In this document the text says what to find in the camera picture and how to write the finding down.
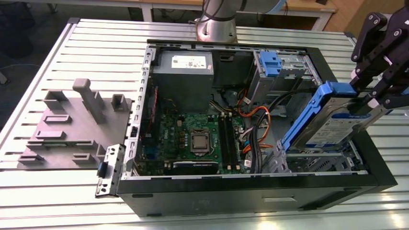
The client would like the wooden desk white frame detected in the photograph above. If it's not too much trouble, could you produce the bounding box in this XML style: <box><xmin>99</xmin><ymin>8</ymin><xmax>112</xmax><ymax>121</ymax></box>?
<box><xmin>47</xmin><ymin>0</ymin><xmax>340</xmax><ymax>31</ymax></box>

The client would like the black cable bundle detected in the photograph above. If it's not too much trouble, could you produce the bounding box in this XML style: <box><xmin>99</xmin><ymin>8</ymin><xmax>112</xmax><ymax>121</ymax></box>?
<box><xmin>249</xmin><ymin>81</ymin><xmax>320</xmax><ymax>173</ymax></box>

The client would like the grey parts rack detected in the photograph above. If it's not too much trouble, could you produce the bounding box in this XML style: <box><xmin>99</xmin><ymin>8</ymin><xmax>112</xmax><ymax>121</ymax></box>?
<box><xmin>16</xmin><ymin>79</ymin><xmax>134</xmax><ymax>173</ymax></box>

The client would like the black open PC case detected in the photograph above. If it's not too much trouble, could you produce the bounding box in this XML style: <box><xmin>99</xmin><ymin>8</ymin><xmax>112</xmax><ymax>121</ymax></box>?
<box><xmin>116</xmin><ymin>39</ymin><xmax>398</xmax><ymax>218</ymax></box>

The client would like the black RAM slot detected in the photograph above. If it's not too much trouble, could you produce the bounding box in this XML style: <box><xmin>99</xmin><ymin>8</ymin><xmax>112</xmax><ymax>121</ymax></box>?
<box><xmin>225</xmin><ymin>112</ymin><xmax>242</xmax><ymax>171</ymax></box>
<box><xmin>218</xmin><ymin>112</ymin><xmax>233</xmax><ymax>171</ymax></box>

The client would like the blue drive latch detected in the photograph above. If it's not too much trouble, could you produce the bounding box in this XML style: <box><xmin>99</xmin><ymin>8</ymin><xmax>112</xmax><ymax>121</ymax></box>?
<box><xmin>258</xmin><ymin>50</ymin><xmax>284</xmax><ymax>78</ymax></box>

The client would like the CPU socket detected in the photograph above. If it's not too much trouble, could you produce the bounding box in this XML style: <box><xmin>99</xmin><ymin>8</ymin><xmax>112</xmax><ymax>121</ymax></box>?
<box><xmin>188</xmin><ymin>128</ymin><xmax>214</xmax><ymax>158</ymax></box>

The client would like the hard disk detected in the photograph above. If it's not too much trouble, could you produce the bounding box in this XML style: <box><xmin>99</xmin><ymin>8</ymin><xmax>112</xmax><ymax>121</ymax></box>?
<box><xmin>281</xmin><ymin>81</ymin><xmax>389</xmax><ymax>153</ymax></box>

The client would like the black graphics card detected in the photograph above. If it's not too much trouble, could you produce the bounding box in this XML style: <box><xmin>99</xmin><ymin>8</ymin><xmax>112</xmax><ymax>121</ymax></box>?
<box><xmin>164</xmin><ymin>160</ymin><xmax>221</xmax><ymax>175</ymax></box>

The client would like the silver CPU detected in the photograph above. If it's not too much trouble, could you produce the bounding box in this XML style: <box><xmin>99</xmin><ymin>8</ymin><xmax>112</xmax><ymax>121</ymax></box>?
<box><xmin>192</xmin><ymin>137</ymin><xmax>208</xmax><ymax>149</ymax></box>

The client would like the grey power supply unit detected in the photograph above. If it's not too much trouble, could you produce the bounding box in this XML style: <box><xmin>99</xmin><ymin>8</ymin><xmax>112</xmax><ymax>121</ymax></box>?
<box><xmin>149</xmin><ymin>50</ymin><xmax>214</xmax><ymax>113</ymax></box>

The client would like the orange wire bundle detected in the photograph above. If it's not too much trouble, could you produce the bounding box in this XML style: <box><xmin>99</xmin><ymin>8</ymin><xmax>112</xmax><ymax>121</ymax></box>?
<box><xmin>237</xmin><ymin>105</ymin><xmax>276</xmax><ymax>154</ymax></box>

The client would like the thin red wire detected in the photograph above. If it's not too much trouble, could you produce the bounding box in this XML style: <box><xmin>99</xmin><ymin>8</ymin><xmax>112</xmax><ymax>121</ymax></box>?
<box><xmin>149</xmin><ymin>86</ymin><xmax>158</xmax><ymax>135</ymax></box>

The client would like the metal socket cover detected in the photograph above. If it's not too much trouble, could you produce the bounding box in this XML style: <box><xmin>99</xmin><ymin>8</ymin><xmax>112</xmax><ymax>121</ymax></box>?
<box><xmin>189</xmin><ymin>132</ymin><xmax>212</xmax><ymax>156</ymax></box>

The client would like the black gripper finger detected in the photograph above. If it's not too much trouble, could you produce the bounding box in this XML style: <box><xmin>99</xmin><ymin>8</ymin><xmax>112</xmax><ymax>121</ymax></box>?
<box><xmin>349</xmin><ymin>59</ymin><xmax>409</xmax><ymax>116</ymax></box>
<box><xmin>350</xmin><ymin>13</ymin><xmax>406</xmax><ymax>93</ymax></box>

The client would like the grey metal drive cage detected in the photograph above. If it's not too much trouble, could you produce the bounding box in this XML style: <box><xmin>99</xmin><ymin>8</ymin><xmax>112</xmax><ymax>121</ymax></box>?
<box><xmin>248</xmin><ymin>50</ymin><xmax>322</xmax><ymax>108</ymax></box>

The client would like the wooden cabinet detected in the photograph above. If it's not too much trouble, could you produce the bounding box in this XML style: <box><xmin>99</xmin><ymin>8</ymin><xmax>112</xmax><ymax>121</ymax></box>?
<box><xmin>322</xmin><ymin>0</ymin><xmax>409</xmax><ymax>34</ymax></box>

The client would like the metal disk bay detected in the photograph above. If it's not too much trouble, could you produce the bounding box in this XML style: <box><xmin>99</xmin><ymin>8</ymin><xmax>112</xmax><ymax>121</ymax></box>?
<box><xmin>265</xmin><ymin>140</ymin><xmax>366</xmax><ymax>173</ymax></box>

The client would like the green motherboard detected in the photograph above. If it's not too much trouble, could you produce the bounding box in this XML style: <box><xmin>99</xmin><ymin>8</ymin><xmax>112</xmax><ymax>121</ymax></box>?
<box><xmin>137</xmin><ymin>112</ymin><xmax>253</xmax><ymax>175</ymax></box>

